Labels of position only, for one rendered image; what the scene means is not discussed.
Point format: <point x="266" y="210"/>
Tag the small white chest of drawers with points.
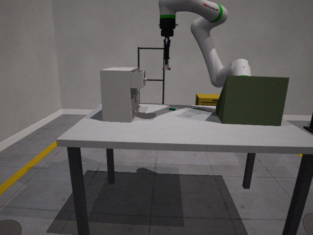
<point x="115" y="94"/>

